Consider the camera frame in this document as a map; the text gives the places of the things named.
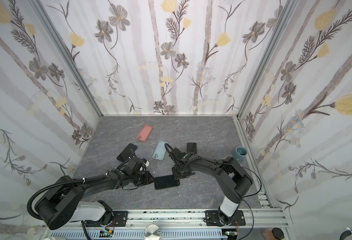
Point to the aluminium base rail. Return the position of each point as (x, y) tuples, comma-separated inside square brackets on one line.
[(257, 220)]

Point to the purple-edged black phone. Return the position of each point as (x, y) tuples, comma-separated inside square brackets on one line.
[(192, 148)]

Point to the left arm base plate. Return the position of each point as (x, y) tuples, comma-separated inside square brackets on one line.
[(114, 219)]

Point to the round silver knob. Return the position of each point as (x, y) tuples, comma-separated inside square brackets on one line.
[(153, 232)]

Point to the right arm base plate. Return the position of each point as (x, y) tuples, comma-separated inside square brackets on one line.
[(218, 219)]

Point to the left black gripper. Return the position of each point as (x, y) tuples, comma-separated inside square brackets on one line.
[(147, 180)]

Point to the brown box black cap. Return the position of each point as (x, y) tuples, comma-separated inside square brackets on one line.
[(273, 234)]

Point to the black phone case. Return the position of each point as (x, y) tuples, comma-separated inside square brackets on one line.
[(166, 182)]

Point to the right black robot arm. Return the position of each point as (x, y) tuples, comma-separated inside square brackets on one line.
[(232, 178)]

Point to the pink phone case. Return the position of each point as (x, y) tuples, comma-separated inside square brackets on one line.
[(144, 133)]

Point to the teal ceramic cup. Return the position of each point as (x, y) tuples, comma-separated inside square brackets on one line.
[(240, 153)]

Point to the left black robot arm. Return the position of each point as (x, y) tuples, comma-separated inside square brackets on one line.
[(62, 202)]

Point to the white ventilated cable duct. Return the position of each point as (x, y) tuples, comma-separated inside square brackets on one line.
[(166, 234)]

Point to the black phone far left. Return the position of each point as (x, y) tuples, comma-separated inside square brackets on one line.
[(127, 153)]

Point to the light blue phone case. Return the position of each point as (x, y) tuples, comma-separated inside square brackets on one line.
[(160, 151)]

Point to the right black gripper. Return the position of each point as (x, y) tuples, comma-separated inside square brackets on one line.
[(180, 171)]

